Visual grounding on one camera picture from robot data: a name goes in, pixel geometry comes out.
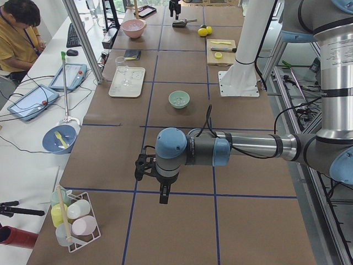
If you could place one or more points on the green ceramic bowl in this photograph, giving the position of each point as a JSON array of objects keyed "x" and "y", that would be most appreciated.
[{"x": 179, "y": 99}]

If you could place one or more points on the white wire cup rack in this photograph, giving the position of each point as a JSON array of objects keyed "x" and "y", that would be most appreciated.
[{"x": 81, "y": 241}]

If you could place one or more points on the yellow plastic knife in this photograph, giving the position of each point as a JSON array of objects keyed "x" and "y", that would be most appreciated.
[{"x": 221, "y": 42}]

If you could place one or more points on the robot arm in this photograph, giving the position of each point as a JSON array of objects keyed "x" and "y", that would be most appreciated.
[{"x": 328, "y": 151}]

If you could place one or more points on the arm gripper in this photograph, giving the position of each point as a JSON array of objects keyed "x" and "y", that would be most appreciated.
[{"x": 173, "y": 4}]

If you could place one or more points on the yellow plastic fork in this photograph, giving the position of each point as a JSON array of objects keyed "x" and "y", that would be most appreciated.
[{"x": 62, "y": 141}]

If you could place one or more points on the black computer mouse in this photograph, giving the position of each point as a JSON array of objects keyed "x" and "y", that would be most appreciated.
[{"x": 72, "y": 52}]

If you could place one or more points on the grey folded cloth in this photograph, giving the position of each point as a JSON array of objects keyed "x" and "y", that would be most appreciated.
[{"x": 132, "y": 54}]

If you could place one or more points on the person in yellow shirt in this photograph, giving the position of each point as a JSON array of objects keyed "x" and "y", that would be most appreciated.
[{"x": 21, "y": 42}]

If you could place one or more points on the aluminium frame post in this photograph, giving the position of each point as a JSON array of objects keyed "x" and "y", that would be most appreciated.
[{"x": 84, "y": 40}]

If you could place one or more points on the metal grabber pole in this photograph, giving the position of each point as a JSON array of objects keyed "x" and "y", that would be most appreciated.
[{"x": 67, "y": 119}]

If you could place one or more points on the wine glass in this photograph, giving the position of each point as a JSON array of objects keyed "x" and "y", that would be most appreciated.
[{"x": 123, "y": 70}]

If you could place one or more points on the pink bowl with ice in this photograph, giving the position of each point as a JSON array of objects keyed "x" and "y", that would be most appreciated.
[{"x": 134, "y": 28}]

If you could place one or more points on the blue teach pendant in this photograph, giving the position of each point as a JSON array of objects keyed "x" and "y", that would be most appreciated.
[
  {"x": 75, "y": 74},
  {"x": 33, "y": 103}
]

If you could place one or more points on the wooden stand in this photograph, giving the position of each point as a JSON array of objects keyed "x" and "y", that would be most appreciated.
[{"x": 133, "y": 5}]

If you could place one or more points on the cream bear tray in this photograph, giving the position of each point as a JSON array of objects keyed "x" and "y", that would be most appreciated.
[{"x": 136, "y": 76}]

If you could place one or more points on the red cylinder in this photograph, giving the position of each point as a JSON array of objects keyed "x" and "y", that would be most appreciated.
[{"x": 18, "y": 238}]

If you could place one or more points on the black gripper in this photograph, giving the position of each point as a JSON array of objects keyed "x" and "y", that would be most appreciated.
[{"x": 165, "y": 184}]

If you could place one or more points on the black tripod handle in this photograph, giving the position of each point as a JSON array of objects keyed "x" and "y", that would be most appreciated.
[{"x": 10, "y": 208}]

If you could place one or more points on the black tray with pink rim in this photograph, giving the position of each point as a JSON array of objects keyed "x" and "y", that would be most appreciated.
[{"x": 145, "y": 11}]

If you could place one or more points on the white plastic cup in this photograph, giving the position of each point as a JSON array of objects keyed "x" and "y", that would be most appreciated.
[{"x": 78, "y": 209}]

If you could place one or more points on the clear grey plastic cup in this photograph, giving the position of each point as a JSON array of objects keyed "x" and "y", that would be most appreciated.
[{"x": 61, "y": 236}]

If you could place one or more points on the black keyboard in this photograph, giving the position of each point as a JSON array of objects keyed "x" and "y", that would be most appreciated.
[{"x": 72, "y": 37}]

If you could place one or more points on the yellow lemon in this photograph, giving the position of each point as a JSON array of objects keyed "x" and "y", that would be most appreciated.
[
  {"x": 209, "y": 30},
  {"x": 202, "y": 32}
]

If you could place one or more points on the small glass cup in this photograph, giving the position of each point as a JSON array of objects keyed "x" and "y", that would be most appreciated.
[{"x": 120, "y": 59}]

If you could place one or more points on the half lemon slice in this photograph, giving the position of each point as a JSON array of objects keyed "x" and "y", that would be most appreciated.
[{"x": 218, "y": 55}]

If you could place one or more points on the wooden cutting board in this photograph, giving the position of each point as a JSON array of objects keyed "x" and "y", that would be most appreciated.
[{"x": 228, "y": 57}]

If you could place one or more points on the blue bowl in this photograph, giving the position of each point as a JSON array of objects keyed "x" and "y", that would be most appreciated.
[{"x": 51, "y": 144}]

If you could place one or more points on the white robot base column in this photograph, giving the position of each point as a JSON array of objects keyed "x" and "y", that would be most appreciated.
[{"x": 240, "y": 79}]

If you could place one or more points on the yellow plastic cup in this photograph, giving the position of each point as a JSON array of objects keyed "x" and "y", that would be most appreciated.
[{"x": 56, "y": 215}]

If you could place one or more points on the green plastic cup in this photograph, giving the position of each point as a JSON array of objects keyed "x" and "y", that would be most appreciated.
[{"x": 55, "y": 197}]

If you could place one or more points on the near blue teach pendant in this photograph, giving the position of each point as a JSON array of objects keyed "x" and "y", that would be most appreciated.
[{"x": 33, "y": 103}]

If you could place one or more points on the far blue teach pendant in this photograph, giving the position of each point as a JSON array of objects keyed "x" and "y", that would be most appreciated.
[{"x": 75, "y": 74}]

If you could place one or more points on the wooden rack handle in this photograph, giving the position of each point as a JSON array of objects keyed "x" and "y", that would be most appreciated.
[{"x": 64, "y": 215}]

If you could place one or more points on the metal ice scoop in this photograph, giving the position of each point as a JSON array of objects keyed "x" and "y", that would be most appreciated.
[{"x": 181, "y": 23}]

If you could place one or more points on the pink plastic cup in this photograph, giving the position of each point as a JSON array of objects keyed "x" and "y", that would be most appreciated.
[{"x": 84, "y": 225}]

